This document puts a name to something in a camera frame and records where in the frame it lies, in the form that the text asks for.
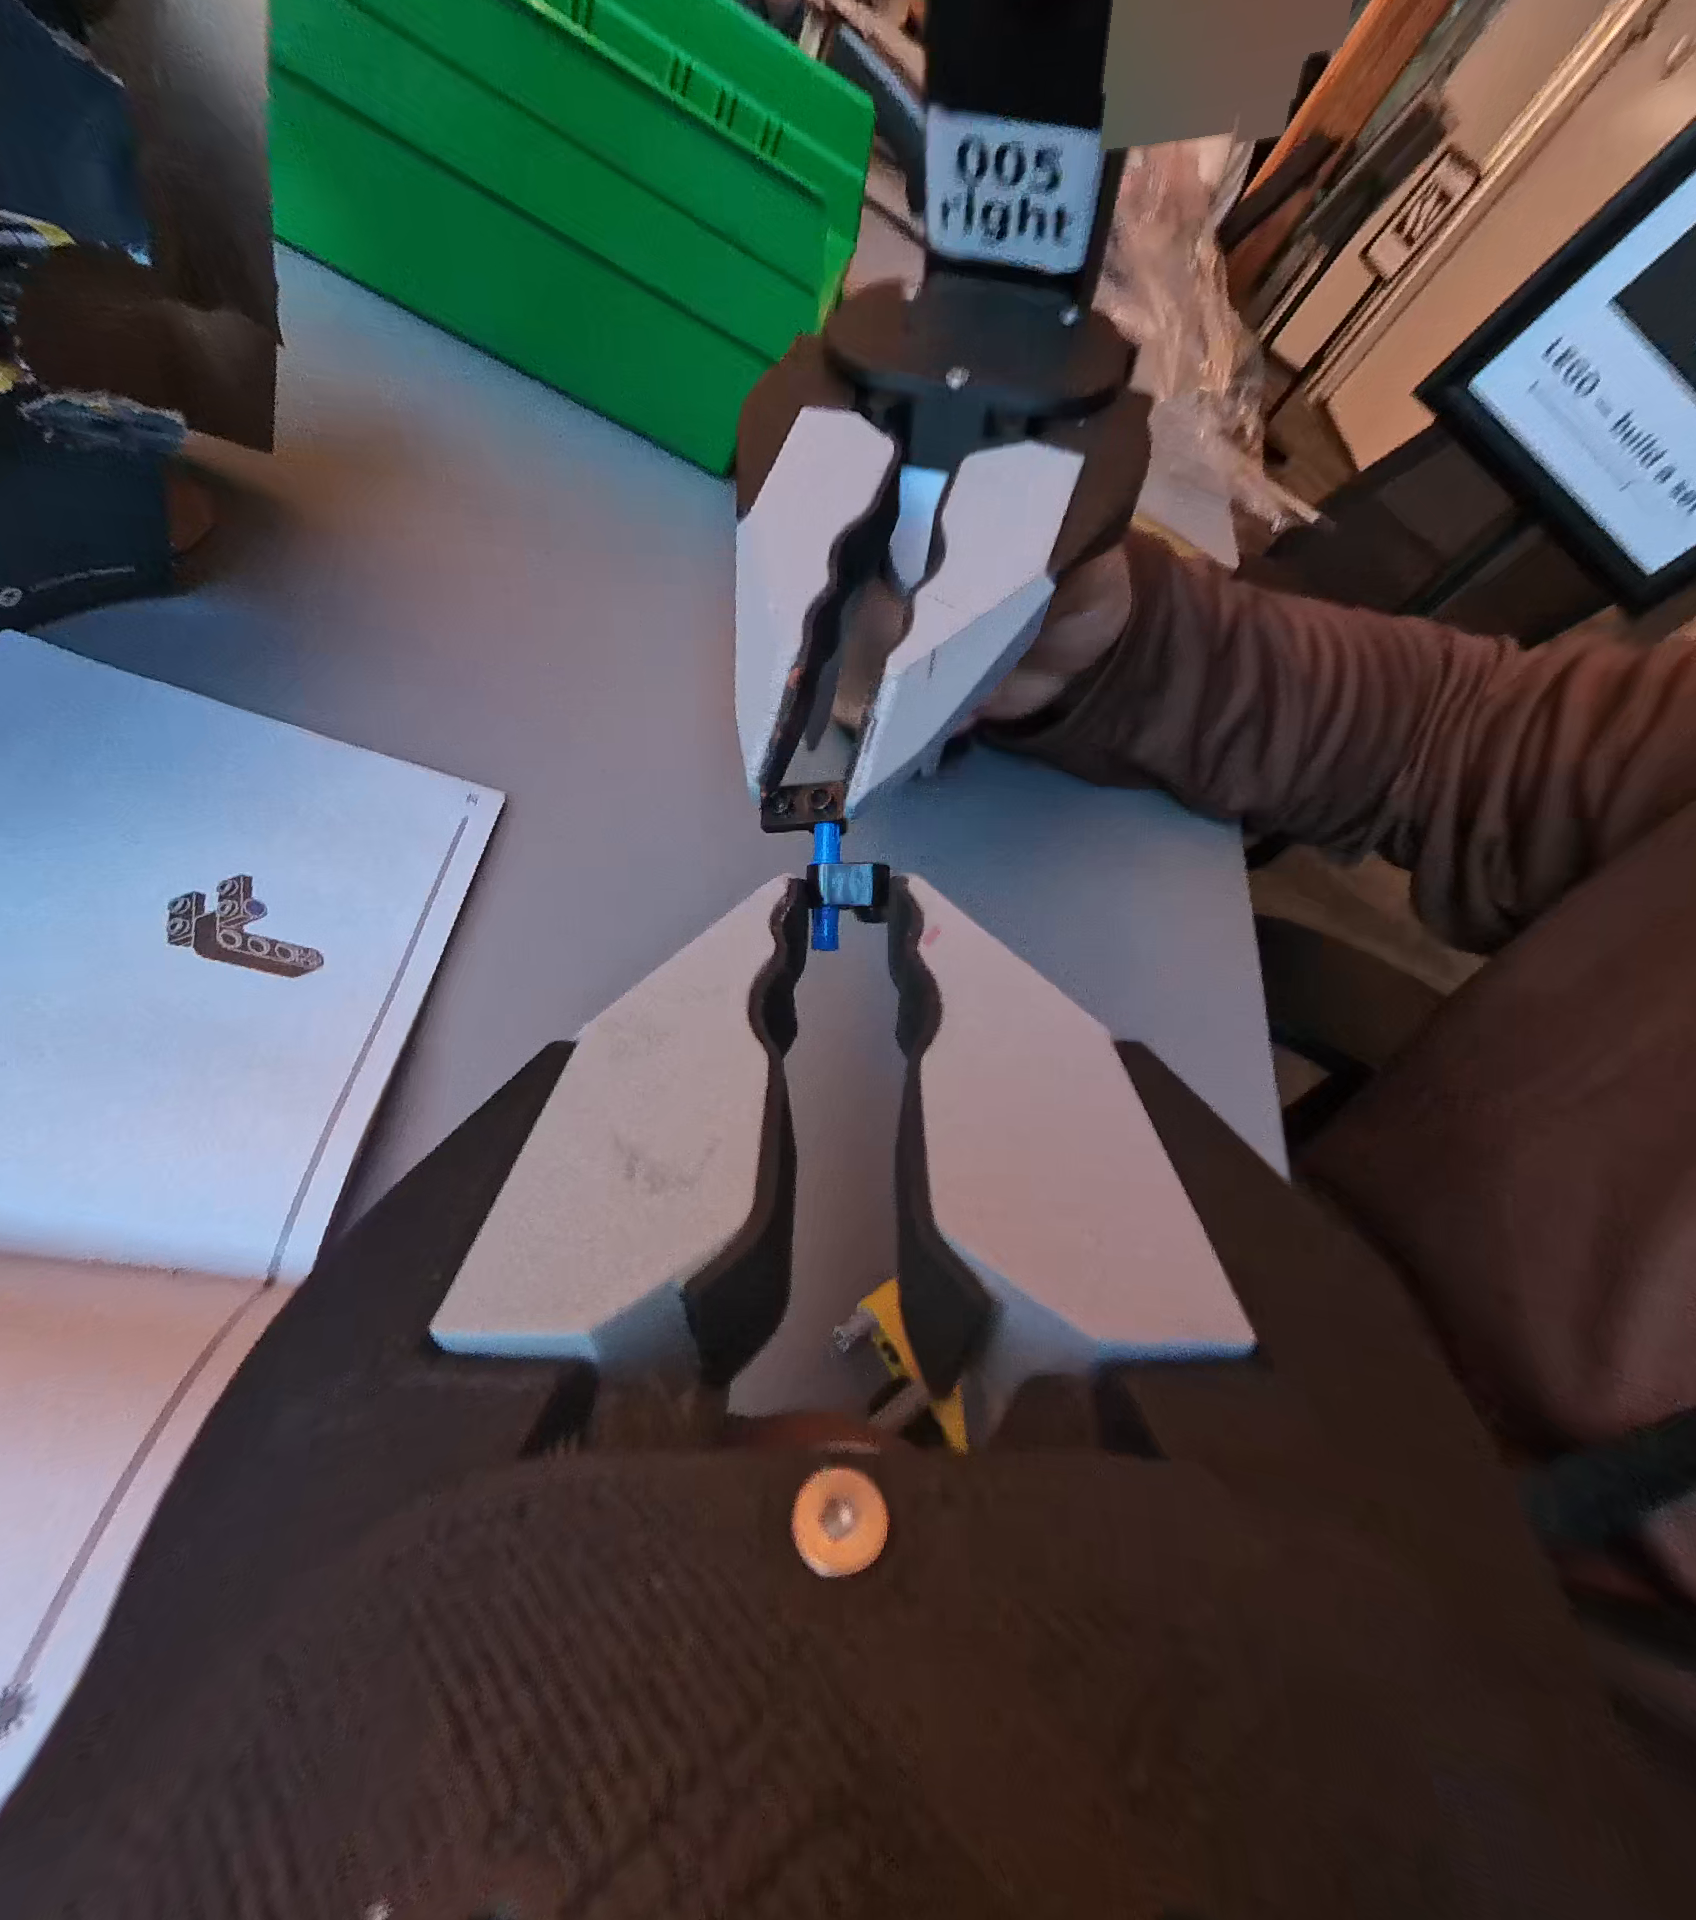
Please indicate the person's brown clothing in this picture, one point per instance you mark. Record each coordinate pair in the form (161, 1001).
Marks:
(1616, 1140)

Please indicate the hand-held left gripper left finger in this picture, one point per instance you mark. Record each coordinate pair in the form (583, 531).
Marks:
(594, 1170)

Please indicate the black framed sign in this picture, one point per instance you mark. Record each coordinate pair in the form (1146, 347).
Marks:
(1658, 375)

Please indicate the beige cabinet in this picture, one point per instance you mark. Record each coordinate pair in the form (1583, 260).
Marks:
(1523, 107)

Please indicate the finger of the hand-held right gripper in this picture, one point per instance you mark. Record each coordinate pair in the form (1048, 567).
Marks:
(997, 558)
(803, 510)

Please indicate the blue lego pin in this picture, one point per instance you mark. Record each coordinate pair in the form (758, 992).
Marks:
(826, 850)

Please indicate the lego instruction booklet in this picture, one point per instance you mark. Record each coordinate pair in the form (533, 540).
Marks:
(98, 1051)

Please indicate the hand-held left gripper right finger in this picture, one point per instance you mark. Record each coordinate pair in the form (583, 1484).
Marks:
(1042, 1170)

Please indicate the black angled lego beam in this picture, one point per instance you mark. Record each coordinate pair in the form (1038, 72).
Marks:
(803, 810)

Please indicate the yellow lego piece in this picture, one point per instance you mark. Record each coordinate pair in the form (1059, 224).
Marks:
(893, 1346)

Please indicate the green plastic bin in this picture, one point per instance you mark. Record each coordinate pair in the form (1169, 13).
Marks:
(548, 194)

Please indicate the clear plastic bag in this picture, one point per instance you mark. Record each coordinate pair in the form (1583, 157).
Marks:
(1207, 347)

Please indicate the person's right hand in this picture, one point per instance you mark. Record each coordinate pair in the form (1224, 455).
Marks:
(1080, 631)

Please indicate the small black lego connector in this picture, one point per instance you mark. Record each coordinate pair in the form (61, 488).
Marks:
(868, 893)

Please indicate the dark lego set box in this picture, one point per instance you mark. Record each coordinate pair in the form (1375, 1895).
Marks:
(25, 572)

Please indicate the person's right forearm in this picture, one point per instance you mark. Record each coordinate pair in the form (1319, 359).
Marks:
(1388, 736)

